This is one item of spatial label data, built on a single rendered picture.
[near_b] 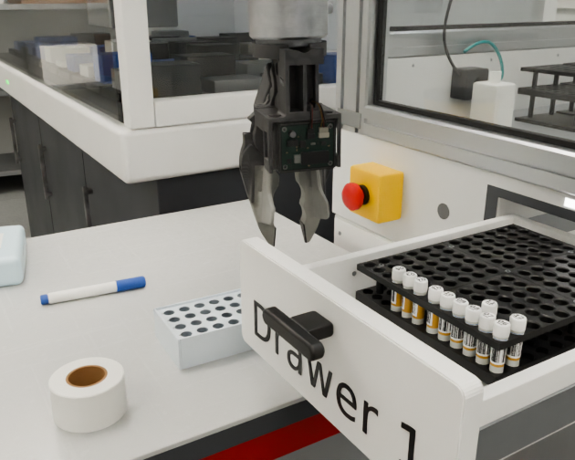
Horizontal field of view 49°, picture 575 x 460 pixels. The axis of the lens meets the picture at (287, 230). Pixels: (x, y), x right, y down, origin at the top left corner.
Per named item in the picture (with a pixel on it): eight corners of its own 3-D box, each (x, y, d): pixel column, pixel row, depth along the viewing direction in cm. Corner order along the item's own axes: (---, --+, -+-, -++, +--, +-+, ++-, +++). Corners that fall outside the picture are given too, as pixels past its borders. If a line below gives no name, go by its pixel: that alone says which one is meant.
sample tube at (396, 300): (386, 312, 59) (389, 267, 58) (396, 308, 60) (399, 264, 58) (395, 318, 58) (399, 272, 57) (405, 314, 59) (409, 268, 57)
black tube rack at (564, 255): (489, 415, 50) (499, 343, 47) (354, 322, 64) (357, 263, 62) (653, 340, 60) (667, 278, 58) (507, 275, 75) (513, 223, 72)
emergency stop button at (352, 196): (354, 214, 89) (356, 187, 88) (338, 207, 92) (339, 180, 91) (371, 211, 90) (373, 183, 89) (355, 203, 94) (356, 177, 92)
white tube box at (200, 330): (180, 371, 69) (177, 339, 68) (155, 336, 76) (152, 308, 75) (279, 341, 75) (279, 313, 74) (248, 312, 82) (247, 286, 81)
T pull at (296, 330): (311, 365, 45) (312, 348, 45) (261, 321, 51) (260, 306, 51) (352, 351, 47) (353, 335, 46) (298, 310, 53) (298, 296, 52)
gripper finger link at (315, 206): (318, 257, 66) (304, 173, 62) (301, 237, 71) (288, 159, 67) (346, 250, 66) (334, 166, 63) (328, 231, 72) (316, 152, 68)
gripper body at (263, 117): (266, 181, 59) (262, 47, 55) (247, 159, 67) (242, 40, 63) (343, 173, 61) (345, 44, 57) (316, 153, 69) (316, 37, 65)
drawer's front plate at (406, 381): (448, 535, 41) (465, 390, 37) (241, 339, 64) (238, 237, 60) (467, 524, 42) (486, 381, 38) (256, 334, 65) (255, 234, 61)
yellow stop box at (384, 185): (374, 225, 89) (376, 176, 87) (344, 212, 95) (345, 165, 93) (402, 219, 92) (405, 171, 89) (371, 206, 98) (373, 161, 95)
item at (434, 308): (498, 350, 48) (499, 344, 47) (356, 269, 62) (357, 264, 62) (515, 344, 49) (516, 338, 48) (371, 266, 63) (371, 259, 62)
